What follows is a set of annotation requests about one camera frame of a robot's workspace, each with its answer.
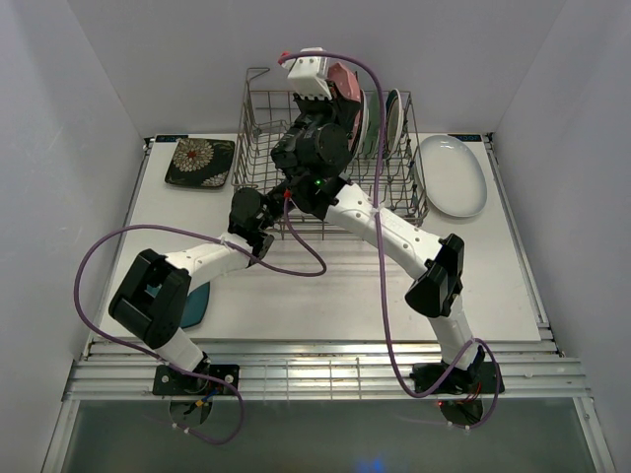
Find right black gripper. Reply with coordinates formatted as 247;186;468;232
268;83;360;165

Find green floral plate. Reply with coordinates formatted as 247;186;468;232
363;92;381;158

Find pink dotted scalloped plate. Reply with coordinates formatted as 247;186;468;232
327;62;365;155

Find green red rimmed white plate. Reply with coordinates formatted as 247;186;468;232
386;89;404;159

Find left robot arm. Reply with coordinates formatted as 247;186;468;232
108;185;286;394

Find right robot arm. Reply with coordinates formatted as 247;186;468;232
271;94;485;391

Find black floral square plate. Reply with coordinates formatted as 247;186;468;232
165;138;236;189

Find dark teal plate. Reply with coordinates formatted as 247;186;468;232
179;283;210;329

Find white oval plate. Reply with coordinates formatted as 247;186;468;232
420;135;488;219

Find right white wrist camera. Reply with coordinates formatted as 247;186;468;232
279;56;332;101

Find grey wire dish rack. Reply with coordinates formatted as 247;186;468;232
232;67;429;240

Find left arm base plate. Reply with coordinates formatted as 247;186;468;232
152;364;241;397

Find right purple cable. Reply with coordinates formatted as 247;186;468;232
276;48;504;429

